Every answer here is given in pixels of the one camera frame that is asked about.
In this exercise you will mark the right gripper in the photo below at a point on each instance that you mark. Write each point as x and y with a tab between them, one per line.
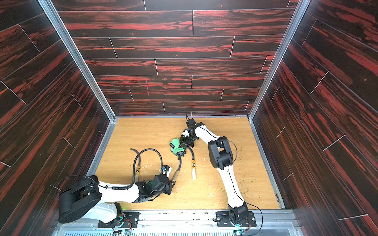
183	141

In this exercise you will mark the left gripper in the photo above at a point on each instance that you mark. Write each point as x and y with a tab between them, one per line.
170	187

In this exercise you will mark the green and black rag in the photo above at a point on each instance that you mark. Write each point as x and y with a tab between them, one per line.
176	148

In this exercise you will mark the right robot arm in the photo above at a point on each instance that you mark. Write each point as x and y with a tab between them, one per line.
221	158

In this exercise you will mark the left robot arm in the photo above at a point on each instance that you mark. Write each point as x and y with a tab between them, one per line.
92	199

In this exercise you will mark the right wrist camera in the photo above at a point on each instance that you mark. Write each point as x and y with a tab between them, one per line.
185	133

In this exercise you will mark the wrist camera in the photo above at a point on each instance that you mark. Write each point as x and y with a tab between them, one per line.
185	133
166	170

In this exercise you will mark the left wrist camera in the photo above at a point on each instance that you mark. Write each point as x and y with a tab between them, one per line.
166	170

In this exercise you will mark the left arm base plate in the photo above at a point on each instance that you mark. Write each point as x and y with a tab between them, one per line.
129	220

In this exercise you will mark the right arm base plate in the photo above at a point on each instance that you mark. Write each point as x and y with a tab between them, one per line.
228	219

